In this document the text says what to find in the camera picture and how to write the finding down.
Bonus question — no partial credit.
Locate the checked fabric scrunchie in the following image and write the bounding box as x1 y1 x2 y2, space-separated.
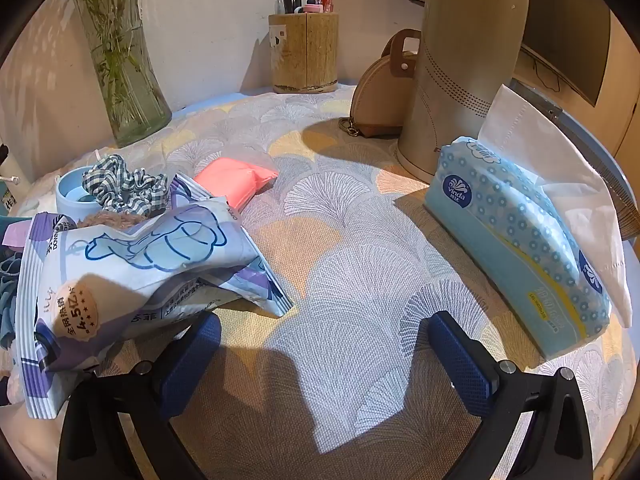
81 154 169 218

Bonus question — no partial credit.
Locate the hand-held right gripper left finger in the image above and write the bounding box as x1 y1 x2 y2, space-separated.
57 312 223 480

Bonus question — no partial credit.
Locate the clear glass vase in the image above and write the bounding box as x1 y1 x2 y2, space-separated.
70 0 173 148

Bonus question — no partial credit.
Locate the wooden pen holder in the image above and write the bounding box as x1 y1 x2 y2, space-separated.
268 11 341 95

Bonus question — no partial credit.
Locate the blue tissue pack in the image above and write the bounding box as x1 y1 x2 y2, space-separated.
424 85 633 361

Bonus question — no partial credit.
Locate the pink soft packet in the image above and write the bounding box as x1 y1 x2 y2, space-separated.
192 156 280 212

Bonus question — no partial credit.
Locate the light blue tape roll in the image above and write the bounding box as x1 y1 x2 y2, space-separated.
55 165 108 221

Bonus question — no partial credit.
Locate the tall beige cylinder appliance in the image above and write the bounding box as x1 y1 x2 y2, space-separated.
397 0 532 178

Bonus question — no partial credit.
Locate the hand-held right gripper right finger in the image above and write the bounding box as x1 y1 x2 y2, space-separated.
427 310 593 480

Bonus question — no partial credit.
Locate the blue cloth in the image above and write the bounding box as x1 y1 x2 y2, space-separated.
0 215 26 356

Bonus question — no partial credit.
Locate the beige round bag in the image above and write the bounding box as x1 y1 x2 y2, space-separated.
340 29 423 138

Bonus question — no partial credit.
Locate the brown fuzzy scrunchie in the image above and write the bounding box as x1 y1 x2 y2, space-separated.
80 211 146 231

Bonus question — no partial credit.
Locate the white purple printed wipes packet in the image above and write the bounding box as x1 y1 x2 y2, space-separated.
14 172 295 420

